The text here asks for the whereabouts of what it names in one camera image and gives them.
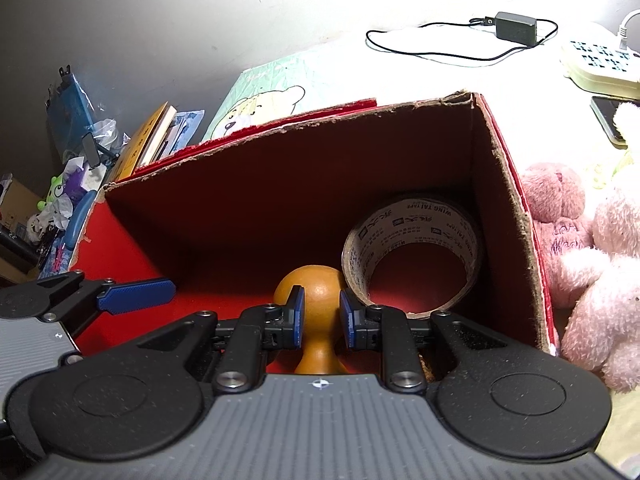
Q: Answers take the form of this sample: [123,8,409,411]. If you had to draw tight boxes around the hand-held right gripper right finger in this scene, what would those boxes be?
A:
[340,290,523,395]

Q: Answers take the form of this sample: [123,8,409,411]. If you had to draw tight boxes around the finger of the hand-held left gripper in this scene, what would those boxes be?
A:
[0,270,177,338]

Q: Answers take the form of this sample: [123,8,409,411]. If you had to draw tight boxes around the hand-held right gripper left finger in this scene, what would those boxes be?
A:
[117,285,306,395]

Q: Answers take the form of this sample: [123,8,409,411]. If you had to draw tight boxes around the orange wooden gourd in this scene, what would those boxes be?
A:
[274,264,351,376]

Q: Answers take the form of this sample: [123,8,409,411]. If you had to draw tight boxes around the red cardboard box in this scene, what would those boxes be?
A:
[67,91,562,376]

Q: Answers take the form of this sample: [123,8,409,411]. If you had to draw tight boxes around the large printed tape roll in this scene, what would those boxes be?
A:
[341,192,483,321]

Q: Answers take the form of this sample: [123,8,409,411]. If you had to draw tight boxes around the blue white patterned sheet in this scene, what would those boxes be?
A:
[37,240,81,281]

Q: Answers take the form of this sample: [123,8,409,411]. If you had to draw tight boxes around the blue glasses case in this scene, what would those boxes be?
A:
[62,191,97,251]

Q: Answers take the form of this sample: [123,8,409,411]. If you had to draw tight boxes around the black cylindrical object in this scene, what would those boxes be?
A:
[0,232,42,275]

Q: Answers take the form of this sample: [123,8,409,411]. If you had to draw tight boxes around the black white plush toy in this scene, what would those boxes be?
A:
[25,211,57,246]

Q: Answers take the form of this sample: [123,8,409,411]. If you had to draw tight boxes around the purple plush toy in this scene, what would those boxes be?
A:
[62,167,93,201]

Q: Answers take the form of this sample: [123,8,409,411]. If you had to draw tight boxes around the green alien toy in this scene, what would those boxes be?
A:
[37,175,71,213]

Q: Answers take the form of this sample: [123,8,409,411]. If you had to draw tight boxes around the yellow book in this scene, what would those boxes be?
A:
[107,101,177,183]

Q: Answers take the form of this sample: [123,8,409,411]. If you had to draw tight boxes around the small black rectangular device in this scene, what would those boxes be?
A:
[82,135,103,168]

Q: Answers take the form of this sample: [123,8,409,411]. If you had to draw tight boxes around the brown cardboard box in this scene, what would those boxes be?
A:
[0,177,43,238]

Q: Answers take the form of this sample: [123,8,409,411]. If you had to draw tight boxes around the crumpled clear plastic bag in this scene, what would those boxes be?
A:
[90,117,126,158]

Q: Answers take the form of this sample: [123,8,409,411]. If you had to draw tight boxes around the blue white printed booklet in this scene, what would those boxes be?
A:
[150,109,206,161]

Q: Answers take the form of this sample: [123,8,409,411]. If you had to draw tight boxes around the blue plastic package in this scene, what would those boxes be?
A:
[46,66,108,163]

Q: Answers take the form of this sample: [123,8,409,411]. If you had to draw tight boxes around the dark pink plush toy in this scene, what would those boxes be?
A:
[520,161,597,311]

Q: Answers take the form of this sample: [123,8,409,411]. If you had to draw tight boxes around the pale pink plush toy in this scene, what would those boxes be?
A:
[560,101,640,395]

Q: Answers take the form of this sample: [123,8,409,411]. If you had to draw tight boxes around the black phone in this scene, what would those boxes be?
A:
[590,96,632,150]

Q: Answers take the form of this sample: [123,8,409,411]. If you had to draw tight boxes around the grey power adapter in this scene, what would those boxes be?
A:
[492,11,539,46]

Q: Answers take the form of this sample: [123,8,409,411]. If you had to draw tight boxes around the cream power strip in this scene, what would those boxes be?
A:
[560,22,640,101]

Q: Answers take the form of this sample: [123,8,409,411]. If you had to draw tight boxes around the black cable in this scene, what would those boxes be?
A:
[365,16,559,69]

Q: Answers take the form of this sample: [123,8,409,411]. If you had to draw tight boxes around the white power cable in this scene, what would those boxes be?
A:
[617,10,640,52]

